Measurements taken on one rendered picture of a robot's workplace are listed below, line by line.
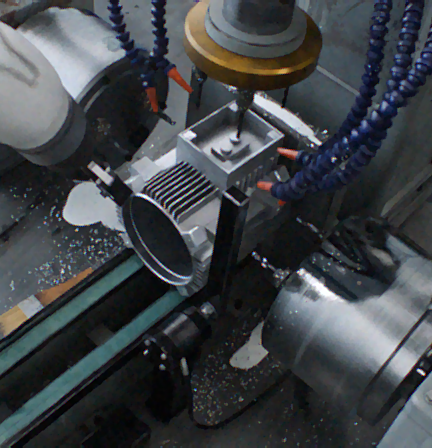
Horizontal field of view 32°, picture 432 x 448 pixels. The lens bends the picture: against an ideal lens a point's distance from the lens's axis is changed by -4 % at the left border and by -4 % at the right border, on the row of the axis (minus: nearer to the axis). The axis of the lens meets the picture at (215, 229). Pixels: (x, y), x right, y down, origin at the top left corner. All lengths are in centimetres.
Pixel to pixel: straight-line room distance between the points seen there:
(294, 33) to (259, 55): 6
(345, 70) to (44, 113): 55
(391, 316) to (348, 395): 12
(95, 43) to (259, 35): 36
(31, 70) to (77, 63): 44
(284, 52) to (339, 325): 35
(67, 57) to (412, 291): 63
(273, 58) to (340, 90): 27
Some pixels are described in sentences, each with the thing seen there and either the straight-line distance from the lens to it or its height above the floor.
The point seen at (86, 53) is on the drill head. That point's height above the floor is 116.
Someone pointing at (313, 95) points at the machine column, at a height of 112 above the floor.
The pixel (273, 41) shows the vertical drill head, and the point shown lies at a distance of 97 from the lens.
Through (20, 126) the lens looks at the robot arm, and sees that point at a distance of 81.
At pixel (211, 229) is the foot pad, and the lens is 111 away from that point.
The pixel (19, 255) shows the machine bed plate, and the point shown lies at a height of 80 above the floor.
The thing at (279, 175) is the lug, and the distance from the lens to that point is 118.
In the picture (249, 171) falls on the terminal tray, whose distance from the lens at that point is 113.
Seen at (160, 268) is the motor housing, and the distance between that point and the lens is 123.
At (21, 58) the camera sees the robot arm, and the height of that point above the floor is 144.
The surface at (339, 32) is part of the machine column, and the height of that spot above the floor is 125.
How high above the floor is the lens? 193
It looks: 51 degrees down
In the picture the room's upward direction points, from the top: 10 degrees clockwise
